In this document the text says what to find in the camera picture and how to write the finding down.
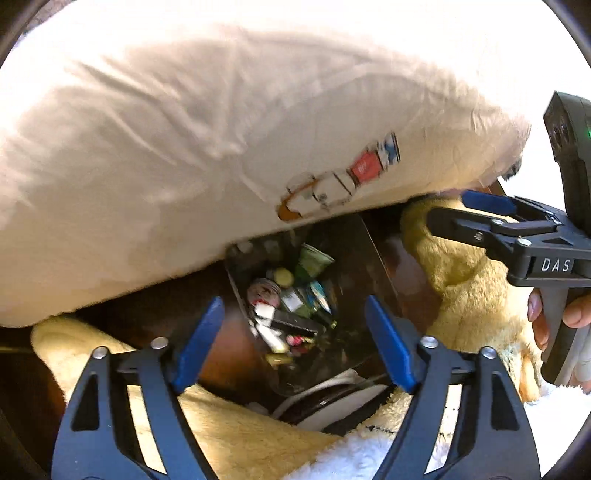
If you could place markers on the round metal tin pink label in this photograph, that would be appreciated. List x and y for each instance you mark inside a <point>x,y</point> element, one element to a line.
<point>263,293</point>

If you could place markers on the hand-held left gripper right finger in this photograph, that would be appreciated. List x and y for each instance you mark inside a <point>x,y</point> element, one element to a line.
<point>392,346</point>

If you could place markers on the green tube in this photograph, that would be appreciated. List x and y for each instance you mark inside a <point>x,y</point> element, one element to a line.
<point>311,261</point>

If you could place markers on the white round device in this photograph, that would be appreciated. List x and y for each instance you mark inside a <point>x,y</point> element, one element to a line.
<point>332,410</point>

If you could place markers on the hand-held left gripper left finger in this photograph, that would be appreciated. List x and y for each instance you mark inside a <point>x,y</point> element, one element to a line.
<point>198,341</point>

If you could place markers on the yellow plush blanket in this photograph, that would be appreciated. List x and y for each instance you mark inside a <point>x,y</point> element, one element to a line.
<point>461,277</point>

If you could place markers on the person's right hand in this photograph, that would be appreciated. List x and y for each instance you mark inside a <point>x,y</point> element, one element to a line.
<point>535,318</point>

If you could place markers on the yellow bottle white cap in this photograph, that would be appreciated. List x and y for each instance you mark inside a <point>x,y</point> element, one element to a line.
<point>284,276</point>

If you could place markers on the blue tissue packet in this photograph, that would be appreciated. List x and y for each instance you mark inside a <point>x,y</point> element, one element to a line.
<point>320,295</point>

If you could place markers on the white tube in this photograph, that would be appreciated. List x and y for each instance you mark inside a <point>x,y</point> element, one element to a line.
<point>272,339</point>

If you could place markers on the cream printed blanket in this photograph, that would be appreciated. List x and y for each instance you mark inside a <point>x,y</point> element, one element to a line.
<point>184,138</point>

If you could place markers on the white fluffy cloth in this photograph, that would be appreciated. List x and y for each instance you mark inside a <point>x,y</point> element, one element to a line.
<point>351,457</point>

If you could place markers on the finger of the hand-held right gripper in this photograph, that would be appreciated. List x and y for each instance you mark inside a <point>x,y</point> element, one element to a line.
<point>461,224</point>
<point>489,201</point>

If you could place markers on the clear plastic bin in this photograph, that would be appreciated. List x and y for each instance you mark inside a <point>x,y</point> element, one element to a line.
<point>364,277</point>

